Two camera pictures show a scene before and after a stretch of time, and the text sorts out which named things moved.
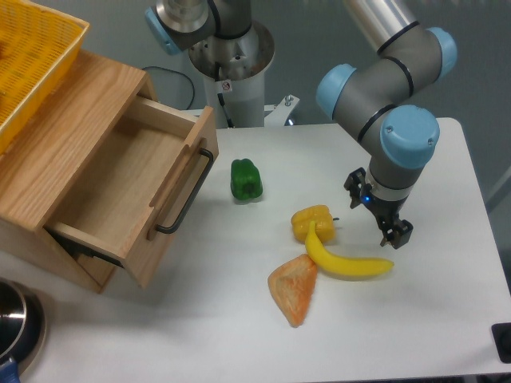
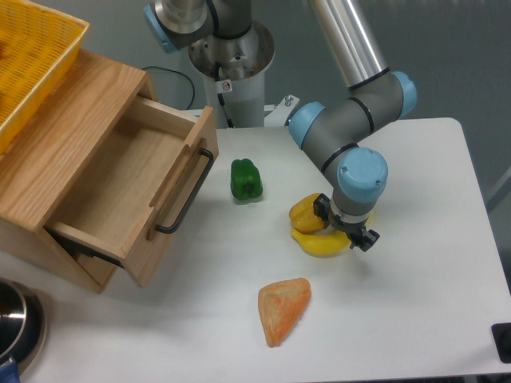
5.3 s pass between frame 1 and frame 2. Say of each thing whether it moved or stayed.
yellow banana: moved
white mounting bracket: stayed
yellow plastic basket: stayed
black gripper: moved
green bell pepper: stayed
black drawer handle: stayed
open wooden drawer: stayed
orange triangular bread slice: moved
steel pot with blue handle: stayed
